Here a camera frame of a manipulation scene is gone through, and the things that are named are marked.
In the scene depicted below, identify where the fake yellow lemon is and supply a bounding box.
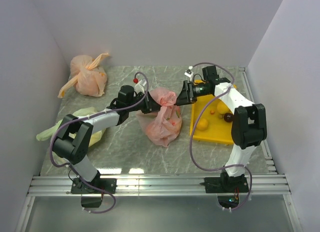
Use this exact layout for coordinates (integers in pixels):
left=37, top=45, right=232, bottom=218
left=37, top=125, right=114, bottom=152
left=216, top=101, right=230, bottom=115

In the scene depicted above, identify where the yellow plastic tray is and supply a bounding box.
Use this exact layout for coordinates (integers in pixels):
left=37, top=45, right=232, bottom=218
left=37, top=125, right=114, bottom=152
left=189, top=94, right=233, bottom=145

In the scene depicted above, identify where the aluminium mounting rail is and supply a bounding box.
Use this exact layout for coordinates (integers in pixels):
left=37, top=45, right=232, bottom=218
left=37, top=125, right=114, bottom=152
left=27, top=174, right=291, bottom=197

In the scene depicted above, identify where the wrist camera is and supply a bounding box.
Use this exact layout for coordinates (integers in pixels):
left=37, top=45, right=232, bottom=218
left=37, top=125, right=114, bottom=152
left=184, top=66, right=194, bottom=81
left=133, top=78, right=147, bottom=93

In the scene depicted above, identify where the orange tied plastic bag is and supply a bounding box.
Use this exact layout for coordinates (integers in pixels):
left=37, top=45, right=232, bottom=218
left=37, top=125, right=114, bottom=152
left=58, top=53, right=110, bottom=98

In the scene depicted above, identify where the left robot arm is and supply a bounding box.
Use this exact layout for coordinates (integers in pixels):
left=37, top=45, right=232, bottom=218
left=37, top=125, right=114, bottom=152
left=52, top=85, right=161, bottom=194

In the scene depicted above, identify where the pink plastic bag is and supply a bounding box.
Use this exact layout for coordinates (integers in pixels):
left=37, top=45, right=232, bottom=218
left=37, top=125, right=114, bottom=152
left=136, top=87, right=182, bottom=147

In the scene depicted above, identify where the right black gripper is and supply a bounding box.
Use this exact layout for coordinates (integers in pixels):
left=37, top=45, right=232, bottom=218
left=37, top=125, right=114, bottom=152
left=173, top=80, right=211, bottom=107

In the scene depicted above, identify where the dark fake plum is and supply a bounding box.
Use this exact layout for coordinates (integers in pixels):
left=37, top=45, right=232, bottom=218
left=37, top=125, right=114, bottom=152
left=223, top=113, right=234, bottom=123

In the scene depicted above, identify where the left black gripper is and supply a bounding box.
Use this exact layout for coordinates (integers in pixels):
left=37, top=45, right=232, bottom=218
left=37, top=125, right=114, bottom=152
left=127, top=91, right=164, bottom=114

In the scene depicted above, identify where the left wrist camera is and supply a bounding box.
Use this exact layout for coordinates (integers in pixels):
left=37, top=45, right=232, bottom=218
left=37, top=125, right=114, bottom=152
left=133, top=78, right=147, bottom=93

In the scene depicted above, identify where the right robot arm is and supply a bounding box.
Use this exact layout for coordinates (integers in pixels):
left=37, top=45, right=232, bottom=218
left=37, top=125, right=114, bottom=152
left=175, top=62, right=267, bottom=194

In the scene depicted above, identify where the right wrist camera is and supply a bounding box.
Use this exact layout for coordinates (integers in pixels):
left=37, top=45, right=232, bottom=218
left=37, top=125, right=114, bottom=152
left=184, top=66, right=194, bottom=81

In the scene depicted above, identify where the fake yellow apricot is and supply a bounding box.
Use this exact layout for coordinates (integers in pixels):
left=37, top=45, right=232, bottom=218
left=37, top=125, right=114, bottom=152
left=196, top=118, right=209, bottom=131

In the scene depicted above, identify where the yellow-green tied plastic bag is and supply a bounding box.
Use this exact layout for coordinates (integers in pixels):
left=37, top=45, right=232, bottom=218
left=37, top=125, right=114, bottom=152
left=36, top=106, right=106, bottom=165

